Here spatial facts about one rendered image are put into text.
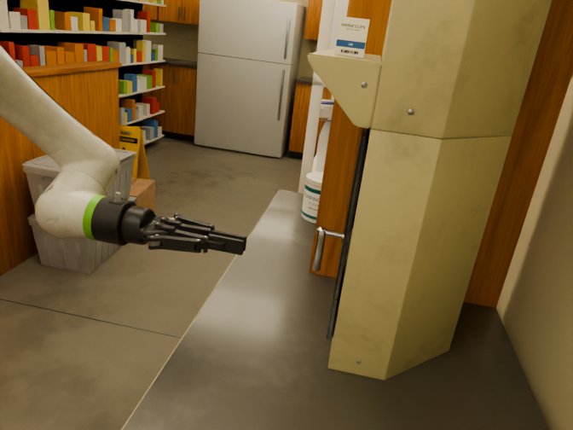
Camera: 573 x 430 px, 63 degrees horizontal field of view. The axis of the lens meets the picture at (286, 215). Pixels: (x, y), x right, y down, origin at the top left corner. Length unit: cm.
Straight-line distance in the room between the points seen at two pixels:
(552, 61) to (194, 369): 96
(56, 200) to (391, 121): 65
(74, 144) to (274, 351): 58
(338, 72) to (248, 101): 514
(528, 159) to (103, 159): 94
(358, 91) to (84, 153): 59
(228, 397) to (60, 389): 154
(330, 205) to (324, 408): 52
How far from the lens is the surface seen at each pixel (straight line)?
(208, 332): 102
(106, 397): 228
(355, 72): 75
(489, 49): 81
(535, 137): 119
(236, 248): 91
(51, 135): 105
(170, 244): 91
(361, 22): 84
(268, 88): 580
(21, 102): 103
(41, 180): 304
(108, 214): 97
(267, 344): 100
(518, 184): 121
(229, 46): 589
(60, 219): 101
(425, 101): 76
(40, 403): 231
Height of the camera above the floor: 154
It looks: 22 degrees down
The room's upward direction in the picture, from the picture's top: 7 degrees clockwise
